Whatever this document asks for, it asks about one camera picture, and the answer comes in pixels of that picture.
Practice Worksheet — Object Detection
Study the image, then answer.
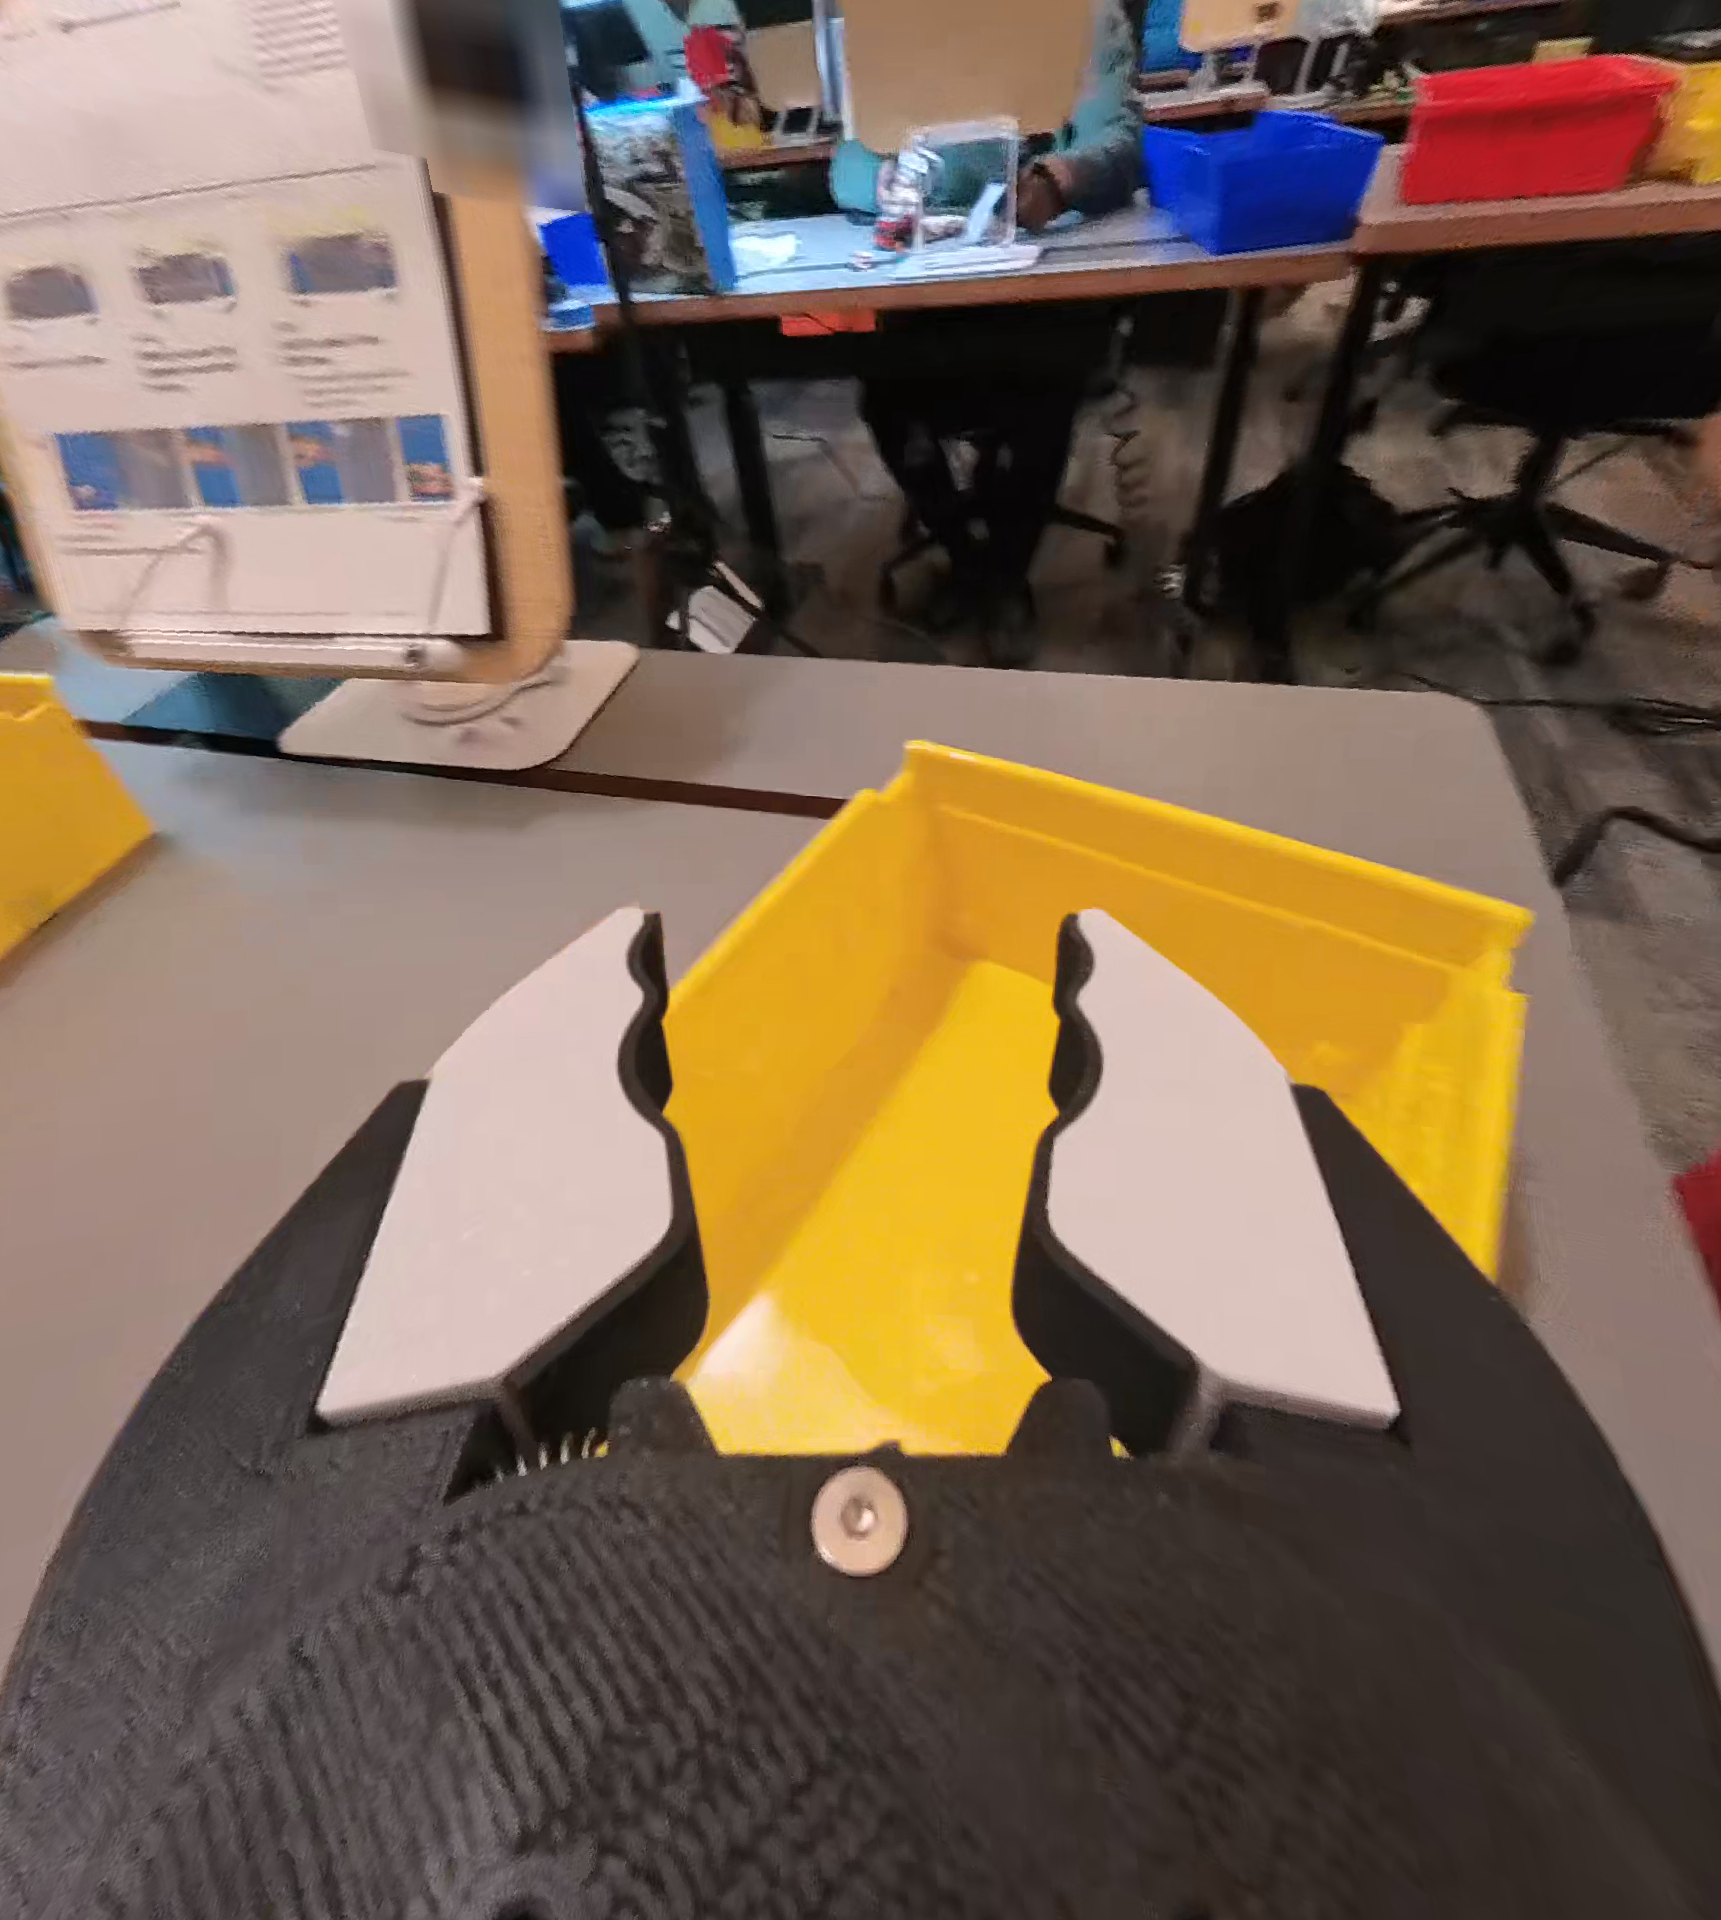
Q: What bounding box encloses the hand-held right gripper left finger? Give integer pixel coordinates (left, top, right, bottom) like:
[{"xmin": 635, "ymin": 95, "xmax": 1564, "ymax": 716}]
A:
[{"xmin": 314, "ymin": 903, "xmax": 714, "ymax": 1441}]

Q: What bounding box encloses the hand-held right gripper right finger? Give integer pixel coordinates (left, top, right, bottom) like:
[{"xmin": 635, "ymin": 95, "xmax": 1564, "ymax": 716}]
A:
[{"xmin": 1013, "ymin": 906, "xmax": 1405, "ymax": 1458}]

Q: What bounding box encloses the patterned box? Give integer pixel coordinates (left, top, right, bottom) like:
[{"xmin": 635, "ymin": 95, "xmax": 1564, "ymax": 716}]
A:
[{"xmin": 582, "ymin": 90, "xmax": 739, "ymax": 298}]

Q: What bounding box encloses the white monitor stand base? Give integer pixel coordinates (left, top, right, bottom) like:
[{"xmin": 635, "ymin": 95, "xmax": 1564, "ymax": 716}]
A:
[{"xmin": 279, "ymin": 641, "xmax": 641, "ymax": 773}]

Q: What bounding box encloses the paper-covered monitor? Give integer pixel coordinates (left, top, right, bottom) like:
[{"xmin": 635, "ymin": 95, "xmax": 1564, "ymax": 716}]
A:
[{"xmin": 80, "ymin": 186, "xmax": 574, "ymax": 684}]

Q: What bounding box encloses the printed paper sheet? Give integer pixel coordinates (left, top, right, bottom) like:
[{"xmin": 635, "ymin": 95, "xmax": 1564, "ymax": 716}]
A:
[
  {"xmin": 0, "ymin": 0, "xmax": 415, "ymax": 230},
  {"xmin": 0, "ymin": 155, "xmax": 497, "ymax": 641}
]

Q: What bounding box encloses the black office chair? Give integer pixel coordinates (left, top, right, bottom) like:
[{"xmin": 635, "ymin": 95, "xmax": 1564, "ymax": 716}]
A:
[{"xmin": 1377, "ymin": 224, "xmax": 1721, "ymax": 666}]

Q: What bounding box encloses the blue plastic bin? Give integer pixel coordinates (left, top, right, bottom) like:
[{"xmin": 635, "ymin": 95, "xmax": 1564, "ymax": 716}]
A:
[{"xmin": 1142, "ymin": 109, "xmax": 1387, "ymax": 258}]

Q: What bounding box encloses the clear acrylic stand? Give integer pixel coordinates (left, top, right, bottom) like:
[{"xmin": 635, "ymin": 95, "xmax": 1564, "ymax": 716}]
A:
[{"xmin": 897, "ymin": 116, "xmax": 1025, "ymax": 251}]

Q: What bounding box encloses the red plastic bin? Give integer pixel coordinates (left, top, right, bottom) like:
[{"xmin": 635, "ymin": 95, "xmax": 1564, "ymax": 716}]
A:
[{"xmin": 1401, "ymin": 56, "xmax": 1681, "ymax": 205}]

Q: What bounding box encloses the black floor cable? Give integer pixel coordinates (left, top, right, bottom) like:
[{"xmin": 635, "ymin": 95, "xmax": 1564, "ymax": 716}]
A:
[{"xmin": 1542, "ymin": 682, "xmax": 1721, "ymax": 889}]

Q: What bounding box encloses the black coiled cable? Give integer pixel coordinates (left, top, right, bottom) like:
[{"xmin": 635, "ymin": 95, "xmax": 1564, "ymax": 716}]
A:
[{"xmin": 1112, "ymin": 381, "xmax": 1164, "ymax": 549}]

